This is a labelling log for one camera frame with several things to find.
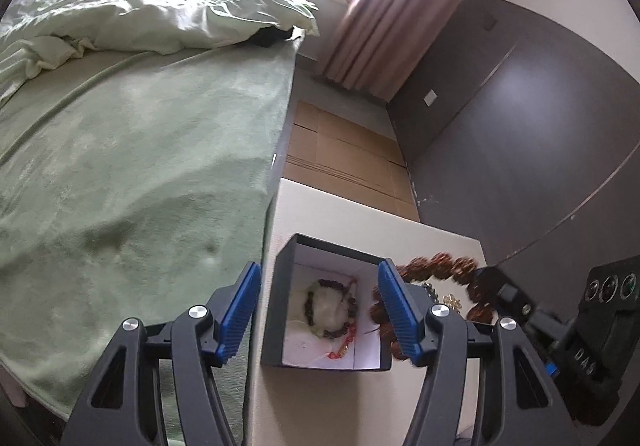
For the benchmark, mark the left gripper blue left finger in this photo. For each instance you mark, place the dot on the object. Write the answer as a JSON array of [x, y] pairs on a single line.
[[234, 305]]

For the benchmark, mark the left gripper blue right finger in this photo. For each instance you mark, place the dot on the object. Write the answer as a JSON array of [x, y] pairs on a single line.
[[403, 303]]

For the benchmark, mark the gold butterfly brooch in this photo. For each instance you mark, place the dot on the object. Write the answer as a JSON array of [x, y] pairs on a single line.
[[448, 300]]

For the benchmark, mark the black jewelry box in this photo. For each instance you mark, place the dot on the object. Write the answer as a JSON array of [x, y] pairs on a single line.
[[288, 343]]

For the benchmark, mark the white pouch in box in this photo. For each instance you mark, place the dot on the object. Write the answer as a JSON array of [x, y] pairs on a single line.
[[327, 307]]

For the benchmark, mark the green bed blanket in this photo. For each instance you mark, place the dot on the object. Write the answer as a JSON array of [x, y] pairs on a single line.
[[131, 185]]

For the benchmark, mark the black item on bed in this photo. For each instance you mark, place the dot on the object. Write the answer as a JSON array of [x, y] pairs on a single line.
[[267, 37]]

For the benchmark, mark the pink curtain right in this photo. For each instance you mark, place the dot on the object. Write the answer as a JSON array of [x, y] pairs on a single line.
[[379, 43]]

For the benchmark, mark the light green duvet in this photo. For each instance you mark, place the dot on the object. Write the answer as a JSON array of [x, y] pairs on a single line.
[[42, 35]]

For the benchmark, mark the white wall socket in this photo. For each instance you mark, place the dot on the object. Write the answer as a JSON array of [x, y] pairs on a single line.
[[430, 97]]

